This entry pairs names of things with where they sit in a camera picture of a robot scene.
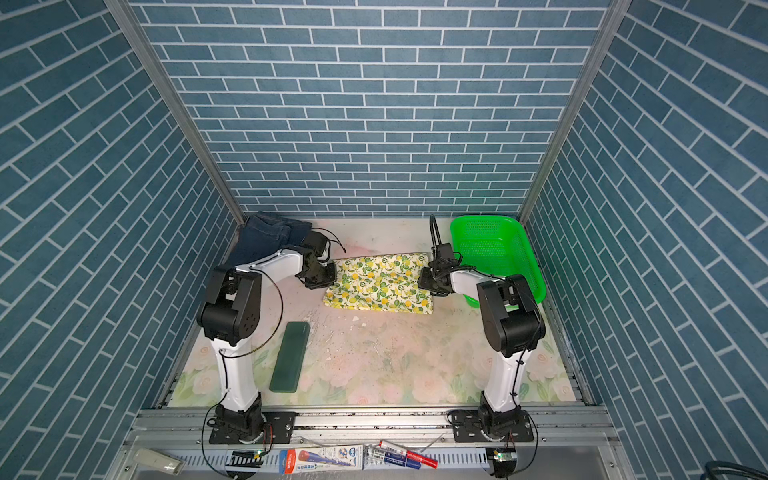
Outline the marker package box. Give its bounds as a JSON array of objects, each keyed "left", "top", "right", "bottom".
[{"left": 278, "top": 445, "right": 365, "bottom": 475}]

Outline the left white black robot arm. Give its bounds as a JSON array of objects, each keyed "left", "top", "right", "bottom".
[{"left": 198, "top": 245, "right": 336, "bottom": 443}]

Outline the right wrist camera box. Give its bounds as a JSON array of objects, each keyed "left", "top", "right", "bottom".
[{"left": 431, "top": 243, "right": 458, "bottom": 265}]

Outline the blue marker pen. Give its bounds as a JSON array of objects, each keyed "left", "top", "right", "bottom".
[{"left": 369, "top": 448, "right": 422, "bottom": 470}]

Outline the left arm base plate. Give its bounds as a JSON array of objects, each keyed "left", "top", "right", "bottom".
[{"left": 206, "top": 411, "right": 297, "bottom": 447}]

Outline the black cable bottom right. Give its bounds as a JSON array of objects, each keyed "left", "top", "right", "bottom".
[{"left": 703, "top": 460, "right": 768, "bottom": 480}]

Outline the aluminium front rail frame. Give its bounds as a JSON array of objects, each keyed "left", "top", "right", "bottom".
[{"left": 106, "top": 403, "right": 634, "bottom": 479}]

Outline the grey white small device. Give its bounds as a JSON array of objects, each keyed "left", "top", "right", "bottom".
[{"left": 133, "top": 448, "right": 185, "bottom": 476}]

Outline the dark blue denim skirt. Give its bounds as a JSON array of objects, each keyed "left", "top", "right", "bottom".
[{"left": 225, "top": 212, "right": 312, "bottom": 266}]

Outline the dark green rectangular board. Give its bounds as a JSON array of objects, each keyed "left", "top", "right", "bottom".
[{"left": 269, "top": 321, "right": 311, "bottom": 393}]

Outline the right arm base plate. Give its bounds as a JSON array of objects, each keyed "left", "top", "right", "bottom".
[{"left": 446, "top": 406, "right": 535, "bottom": 443}]

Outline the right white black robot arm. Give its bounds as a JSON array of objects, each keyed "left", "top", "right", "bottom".
[{"left": 418, "top": 260, "right": 546, "bottom": 441}]

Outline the yellow floral skirt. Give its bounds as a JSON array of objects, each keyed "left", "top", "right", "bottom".
[{"left": 323, "top": 253, "right": 434, "bottom": 315}]

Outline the green plastic basket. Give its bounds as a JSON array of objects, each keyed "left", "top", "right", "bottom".
[{"left": 450, "top": 216, "right": 547, "bottom": 304}]

